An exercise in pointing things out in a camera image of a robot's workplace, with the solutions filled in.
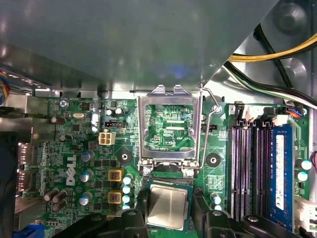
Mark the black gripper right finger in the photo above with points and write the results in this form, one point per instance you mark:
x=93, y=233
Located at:
x=218, y=225

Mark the black RAM slot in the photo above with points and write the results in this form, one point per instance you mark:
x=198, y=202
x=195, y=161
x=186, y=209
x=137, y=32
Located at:
x=237, y=173
x=267, y=173
x=246, y=173
x=259, y=173

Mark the black PC case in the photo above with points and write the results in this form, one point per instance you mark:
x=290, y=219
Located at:
x=284, y=15

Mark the blue RAM stick white label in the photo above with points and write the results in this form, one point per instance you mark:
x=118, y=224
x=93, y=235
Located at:
x=282, y=168

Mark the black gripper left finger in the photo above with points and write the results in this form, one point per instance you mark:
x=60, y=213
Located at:
x=135, y=225

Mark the cream four-pin power socket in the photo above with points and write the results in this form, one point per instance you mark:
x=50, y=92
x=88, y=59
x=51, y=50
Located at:
x=107, y=138

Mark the grey power supply unit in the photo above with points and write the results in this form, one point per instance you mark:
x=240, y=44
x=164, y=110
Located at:
x=123, y=37

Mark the silver CPU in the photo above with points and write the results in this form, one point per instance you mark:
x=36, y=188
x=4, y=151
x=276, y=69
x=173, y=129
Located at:
x=168, y=205

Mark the metal socket cover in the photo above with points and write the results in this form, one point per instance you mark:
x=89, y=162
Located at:
x=141, y=129

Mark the green motherboard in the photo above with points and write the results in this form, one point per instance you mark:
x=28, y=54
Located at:
x=220, y=148

